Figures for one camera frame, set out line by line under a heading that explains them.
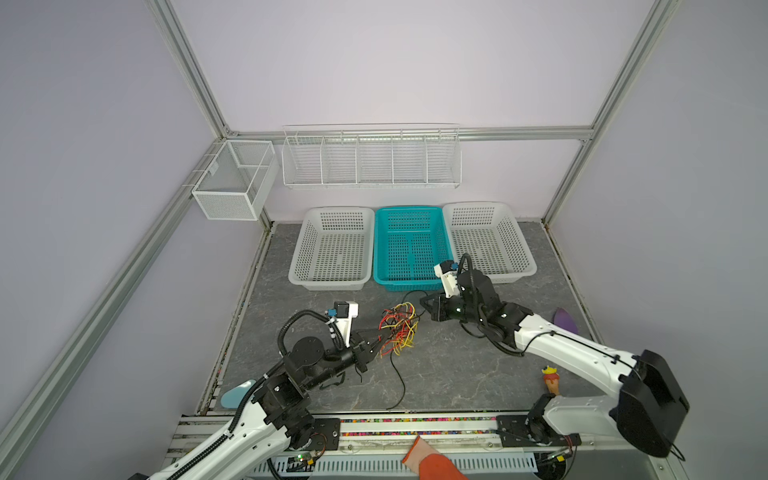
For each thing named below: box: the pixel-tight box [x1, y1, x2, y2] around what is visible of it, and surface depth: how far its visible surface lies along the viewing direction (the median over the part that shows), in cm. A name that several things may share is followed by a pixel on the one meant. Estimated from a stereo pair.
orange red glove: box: [402, 435, 469, 480], surface depth 71 cm
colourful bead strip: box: [340, 417, 498, 437], surface depth 78 cm
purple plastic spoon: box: [552, 307, 579, 334], surface depth 96 cm
